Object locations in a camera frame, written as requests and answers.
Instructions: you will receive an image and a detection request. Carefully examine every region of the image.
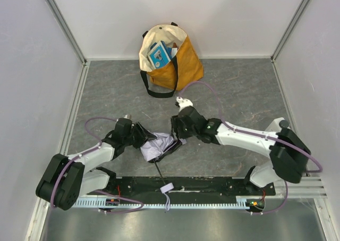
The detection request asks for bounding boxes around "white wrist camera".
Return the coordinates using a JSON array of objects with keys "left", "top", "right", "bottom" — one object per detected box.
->
[
  {"left": 175, "top": 97, "right": 193, "bottom": 112},
  {"left": 124, "top": 114, "right": 132, "bottom": 120}
]

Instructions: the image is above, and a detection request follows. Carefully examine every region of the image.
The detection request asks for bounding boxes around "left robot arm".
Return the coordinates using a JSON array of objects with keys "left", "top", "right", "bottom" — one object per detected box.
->
[{"left": 35, "top": 117, "right": 157, "bottom": 211}]

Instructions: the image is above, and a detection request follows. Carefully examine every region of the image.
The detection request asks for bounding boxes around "blue boxed item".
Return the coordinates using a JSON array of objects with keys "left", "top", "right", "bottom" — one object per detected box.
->
[{"left": 148, "top": 40, "right": 171, "bottom": 69}]

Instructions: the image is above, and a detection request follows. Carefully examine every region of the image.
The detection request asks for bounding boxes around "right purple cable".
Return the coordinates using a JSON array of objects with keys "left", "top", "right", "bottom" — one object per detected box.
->
[{"left": 177, "top": 81, "right": 324, "bottom": 215}]

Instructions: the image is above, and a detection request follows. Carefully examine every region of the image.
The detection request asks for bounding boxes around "white card in bag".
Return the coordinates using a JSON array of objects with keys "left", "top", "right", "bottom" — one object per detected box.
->
[{"left": 171, "top": 47, "right": 178, "bottom": 57}]

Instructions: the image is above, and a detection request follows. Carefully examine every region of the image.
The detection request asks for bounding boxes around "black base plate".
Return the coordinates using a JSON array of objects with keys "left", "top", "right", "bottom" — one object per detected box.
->
[{"left": 103, "top": 177, "right": 276, "bottom": 205}]

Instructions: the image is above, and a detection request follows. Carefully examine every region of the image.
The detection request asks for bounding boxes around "lavender folding umbrella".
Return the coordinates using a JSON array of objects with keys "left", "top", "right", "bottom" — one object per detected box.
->
[{"left": 140, "top": 132, "right": 186, "bottom": 212}]

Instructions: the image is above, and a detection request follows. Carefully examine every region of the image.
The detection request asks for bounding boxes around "yellow canvas tote bag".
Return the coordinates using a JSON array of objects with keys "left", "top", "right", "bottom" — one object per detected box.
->
[{"left": 139, "top": 22, "right": 204, "bottom": 98}]

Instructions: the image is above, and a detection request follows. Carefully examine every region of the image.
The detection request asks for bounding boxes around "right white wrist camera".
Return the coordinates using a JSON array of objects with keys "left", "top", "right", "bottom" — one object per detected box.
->
[{"left": 175, "top": 97, "right": 193, "bottom": 112}]

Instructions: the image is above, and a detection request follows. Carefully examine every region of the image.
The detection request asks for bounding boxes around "light blue cable duct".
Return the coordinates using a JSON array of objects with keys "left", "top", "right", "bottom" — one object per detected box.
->
[{"left": 71, "top": 197, "right": 256, "bottom": 209}]

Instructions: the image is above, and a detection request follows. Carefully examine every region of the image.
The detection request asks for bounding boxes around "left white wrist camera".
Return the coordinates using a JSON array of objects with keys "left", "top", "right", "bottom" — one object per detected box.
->
[{"left": 124, "top": 114, "right": 132, "bottom": 120}]

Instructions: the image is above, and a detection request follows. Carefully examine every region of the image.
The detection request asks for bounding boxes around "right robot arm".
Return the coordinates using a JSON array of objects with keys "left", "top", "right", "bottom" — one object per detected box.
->
[{"left": 171, "top": 106, "right": 310, "bottom": 193}]

